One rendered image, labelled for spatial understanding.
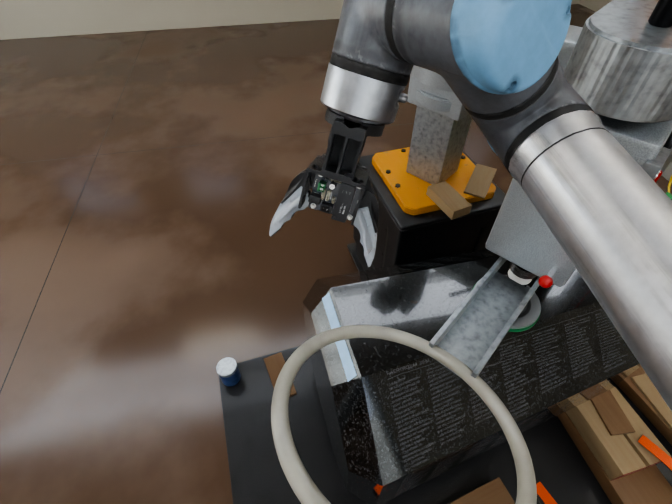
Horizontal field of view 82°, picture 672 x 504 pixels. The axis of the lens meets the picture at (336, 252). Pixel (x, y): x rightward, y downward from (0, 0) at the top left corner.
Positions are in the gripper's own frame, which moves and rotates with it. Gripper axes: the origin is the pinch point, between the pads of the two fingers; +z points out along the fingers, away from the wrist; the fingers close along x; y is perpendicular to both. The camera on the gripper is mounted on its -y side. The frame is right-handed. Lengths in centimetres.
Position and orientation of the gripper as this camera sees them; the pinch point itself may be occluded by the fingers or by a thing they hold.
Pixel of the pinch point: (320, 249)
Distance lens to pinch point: 56.8
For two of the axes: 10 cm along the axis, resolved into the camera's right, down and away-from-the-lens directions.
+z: -2.6, 8.4, 4.8
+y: -1.6, 4.6, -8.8
